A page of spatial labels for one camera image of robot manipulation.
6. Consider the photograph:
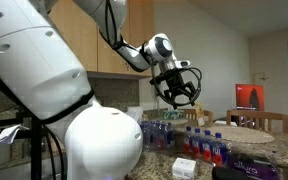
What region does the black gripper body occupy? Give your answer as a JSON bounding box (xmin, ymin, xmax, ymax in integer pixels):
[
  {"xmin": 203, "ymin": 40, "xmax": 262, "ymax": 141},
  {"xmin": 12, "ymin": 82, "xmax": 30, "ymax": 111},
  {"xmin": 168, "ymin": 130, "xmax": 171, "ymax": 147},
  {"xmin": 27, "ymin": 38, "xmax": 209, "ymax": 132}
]
[{"xmin": 157, "ymin": 68, "xmax": 191, "ymax": 93}]

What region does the purple plastic package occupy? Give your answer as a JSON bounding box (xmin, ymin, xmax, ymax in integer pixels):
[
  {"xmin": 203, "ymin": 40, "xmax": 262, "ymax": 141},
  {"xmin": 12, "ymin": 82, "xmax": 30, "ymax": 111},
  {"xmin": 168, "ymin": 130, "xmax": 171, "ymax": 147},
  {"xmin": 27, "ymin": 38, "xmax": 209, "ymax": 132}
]
[{"xmin": 226, "ymin": 151, "xmax": 282, "ymax": 180}]

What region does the green tissue box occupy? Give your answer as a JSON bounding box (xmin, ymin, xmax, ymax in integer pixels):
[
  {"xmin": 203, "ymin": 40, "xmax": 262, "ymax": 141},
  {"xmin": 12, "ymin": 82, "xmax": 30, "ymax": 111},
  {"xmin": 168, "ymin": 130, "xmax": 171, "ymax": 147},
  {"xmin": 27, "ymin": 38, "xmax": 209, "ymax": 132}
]
[{"xmin": 163, "ymin": 109, "xmax": 186, "ymax": 121}]

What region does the wooden figurine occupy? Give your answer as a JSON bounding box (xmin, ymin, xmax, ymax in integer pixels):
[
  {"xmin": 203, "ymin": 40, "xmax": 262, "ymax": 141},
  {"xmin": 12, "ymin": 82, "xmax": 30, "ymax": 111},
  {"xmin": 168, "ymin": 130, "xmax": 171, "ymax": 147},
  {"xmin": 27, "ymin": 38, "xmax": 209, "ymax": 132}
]
[{"xmin": 194, "ymin": 101, "xmax": 206, "ymax": 127}]

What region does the narrow wooden chair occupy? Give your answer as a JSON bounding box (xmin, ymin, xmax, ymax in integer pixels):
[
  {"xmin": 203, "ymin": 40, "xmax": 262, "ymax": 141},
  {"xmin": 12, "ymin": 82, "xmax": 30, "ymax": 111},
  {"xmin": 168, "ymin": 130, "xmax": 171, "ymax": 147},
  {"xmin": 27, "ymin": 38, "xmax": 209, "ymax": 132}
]
[{"xmin": 180, "ymin": 108, "xmax": 214, "ymax": 127}]

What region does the white rounded container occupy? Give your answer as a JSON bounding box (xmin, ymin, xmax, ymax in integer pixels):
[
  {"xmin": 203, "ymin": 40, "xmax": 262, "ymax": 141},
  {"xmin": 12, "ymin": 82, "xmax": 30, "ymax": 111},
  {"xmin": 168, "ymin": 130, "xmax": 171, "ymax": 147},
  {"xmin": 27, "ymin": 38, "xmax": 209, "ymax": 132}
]
[{"xmin": 127, "ymin": 106, "xmax": 144, "ymax": 123}]

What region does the small blue water bottle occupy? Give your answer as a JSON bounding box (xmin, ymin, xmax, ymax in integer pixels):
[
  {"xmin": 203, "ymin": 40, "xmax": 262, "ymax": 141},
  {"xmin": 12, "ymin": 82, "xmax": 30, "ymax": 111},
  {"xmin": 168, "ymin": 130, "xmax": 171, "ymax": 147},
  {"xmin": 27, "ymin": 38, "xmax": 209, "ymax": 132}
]
[
  {"xmin": 156, "ymin": 121, "xmax": 167, "ymax": 150},
  {"xmin": 139, "ymin": 120, "xmax": 151, "ymax": 150},
  {"xmin": 148, "ymin": 120, "xmax": 158, "ymax": 150},
  {"xmin": 164, "ymin": 122, "xmax": 177, "ymax": 149}
]

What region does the Fiji water bottle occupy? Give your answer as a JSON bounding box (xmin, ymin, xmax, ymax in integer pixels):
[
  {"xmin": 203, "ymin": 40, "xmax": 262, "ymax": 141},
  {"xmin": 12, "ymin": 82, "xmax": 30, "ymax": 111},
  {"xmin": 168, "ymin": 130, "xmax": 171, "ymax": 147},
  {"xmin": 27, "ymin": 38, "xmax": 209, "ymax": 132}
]
[
  {"xmin": 212, "ymin": 132, "xmax": 228, "ymax": 167},
  {"xmin": 192, "ymin": 127, "xmax": 204, "ymax": 159},
  {"xmin": 183, "ymin": 125, "xmax": 194, "ymax": 155},
  {"xmin": 202, "ymin": 129, "xmax": 214, "ymax": 163}
]

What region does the red poster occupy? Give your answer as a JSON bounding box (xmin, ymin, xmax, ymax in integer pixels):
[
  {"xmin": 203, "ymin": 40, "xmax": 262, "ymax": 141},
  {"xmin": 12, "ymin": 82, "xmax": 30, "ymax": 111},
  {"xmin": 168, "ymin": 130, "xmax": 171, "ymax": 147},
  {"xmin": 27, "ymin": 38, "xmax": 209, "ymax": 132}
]
[{"xmin": 235, "ymin": 83, "xmax": 265, "ymax": 112}]

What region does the small white cardboard box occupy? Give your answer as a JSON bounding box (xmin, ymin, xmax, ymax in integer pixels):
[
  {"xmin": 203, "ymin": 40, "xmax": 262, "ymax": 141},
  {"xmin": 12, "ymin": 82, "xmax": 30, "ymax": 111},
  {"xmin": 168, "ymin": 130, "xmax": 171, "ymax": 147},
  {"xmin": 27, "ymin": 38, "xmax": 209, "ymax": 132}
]
[{"xmin": 171, "ymin": 157, "xmax": 197, "ymax": 180}]

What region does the black pouch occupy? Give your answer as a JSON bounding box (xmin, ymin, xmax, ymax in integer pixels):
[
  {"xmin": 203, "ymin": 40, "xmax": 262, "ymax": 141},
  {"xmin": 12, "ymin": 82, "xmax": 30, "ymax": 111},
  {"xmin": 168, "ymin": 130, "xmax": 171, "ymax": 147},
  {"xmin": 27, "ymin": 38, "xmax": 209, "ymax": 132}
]
[{"xmin": 212, "ymin": 166, "xmax": 249, "ymax": 180}]

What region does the folded white paper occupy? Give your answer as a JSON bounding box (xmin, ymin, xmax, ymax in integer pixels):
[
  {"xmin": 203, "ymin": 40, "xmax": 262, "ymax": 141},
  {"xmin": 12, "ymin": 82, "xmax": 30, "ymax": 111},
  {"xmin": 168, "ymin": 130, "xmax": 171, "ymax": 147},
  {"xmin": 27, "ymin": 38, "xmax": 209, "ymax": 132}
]
[{"xmin": 0, "ymin": 124, "xmax": 30, "ymax": 145}]

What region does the black cable bundle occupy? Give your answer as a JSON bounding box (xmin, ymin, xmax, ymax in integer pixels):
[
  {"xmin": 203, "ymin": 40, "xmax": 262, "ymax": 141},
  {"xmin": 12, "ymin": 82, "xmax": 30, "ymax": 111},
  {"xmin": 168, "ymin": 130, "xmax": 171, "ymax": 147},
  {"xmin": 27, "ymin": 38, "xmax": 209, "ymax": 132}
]
[{"xmin": 43, "ymin": 0, "xmax": 203, "ymax": 180}]

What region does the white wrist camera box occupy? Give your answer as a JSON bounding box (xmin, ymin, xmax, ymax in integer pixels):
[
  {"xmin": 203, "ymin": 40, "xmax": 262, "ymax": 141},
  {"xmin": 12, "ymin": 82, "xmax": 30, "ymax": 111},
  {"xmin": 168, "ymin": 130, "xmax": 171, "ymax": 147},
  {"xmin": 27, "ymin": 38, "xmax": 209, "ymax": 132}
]
[{"xmin": 175, "ymin": 59, "xmax": 191, "ymax": 68}]

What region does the wall crucifix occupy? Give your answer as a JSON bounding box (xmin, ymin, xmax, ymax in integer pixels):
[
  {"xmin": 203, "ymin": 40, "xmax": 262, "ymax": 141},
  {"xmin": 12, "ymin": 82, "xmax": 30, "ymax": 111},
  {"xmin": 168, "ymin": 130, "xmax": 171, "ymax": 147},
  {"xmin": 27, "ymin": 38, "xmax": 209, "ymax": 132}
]
[{"xmin": 254, "ymin": 72, "xmax": 269, "ymax": 84}]

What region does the wooden wall cabinet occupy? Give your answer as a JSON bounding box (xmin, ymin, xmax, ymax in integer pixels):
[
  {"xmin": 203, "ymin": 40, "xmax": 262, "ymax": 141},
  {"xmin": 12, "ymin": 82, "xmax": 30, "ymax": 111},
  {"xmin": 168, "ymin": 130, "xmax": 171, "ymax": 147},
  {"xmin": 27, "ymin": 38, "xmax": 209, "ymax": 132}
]
[{"xmin": 48, "ymin": 0, "xmax": 155, "ymax": 79}]

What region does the black camera stand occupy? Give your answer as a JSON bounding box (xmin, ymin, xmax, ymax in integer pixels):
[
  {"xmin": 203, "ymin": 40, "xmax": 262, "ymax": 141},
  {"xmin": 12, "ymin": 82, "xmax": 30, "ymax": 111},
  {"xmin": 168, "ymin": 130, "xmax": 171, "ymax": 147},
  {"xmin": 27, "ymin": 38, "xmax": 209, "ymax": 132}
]
[{"xmin": 0, "ymin": 106, "xmax": 48, "ymax": 180}]

